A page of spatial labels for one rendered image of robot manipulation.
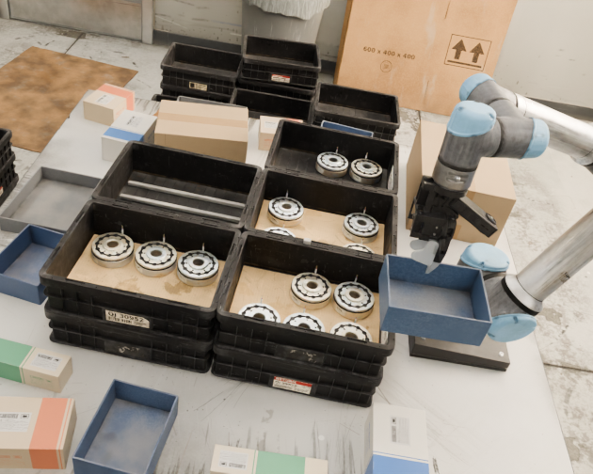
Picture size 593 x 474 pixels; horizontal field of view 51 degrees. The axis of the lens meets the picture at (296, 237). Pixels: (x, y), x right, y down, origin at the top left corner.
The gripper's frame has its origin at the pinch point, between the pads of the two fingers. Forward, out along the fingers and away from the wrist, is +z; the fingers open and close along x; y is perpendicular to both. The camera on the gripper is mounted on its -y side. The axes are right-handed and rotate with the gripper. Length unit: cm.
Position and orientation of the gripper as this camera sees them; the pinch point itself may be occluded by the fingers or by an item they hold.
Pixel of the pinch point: (431, 267)
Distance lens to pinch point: 133.2
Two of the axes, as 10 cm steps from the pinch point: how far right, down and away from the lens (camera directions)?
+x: -0.9, 5.6, -8.3
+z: -1.6, 8.1, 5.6
